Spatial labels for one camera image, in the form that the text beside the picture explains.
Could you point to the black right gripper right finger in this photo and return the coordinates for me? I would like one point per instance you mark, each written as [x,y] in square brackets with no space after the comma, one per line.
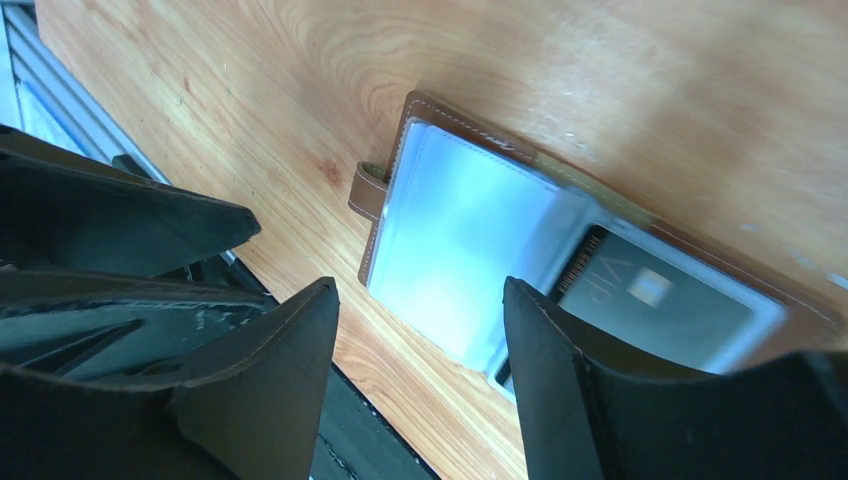
[591,406]

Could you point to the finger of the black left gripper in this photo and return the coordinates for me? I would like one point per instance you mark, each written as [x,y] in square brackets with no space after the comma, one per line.
[85,326]
[63,211]

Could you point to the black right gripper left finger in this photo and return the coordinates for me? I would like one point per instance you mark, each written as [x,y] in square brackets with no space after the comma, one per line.
[244,406]

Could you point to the brown leather card holder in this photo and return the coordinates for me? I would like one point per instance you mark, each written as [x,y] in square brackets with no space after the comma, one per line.
[462,205]

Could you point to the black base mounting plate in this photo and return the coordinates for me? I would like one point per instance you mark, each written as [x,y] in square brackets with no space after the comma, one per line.
[354,440]

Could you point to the aluminium table frame rail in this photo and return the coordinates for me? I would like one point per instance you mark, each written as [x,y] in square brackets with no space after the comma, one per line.
[40,97]

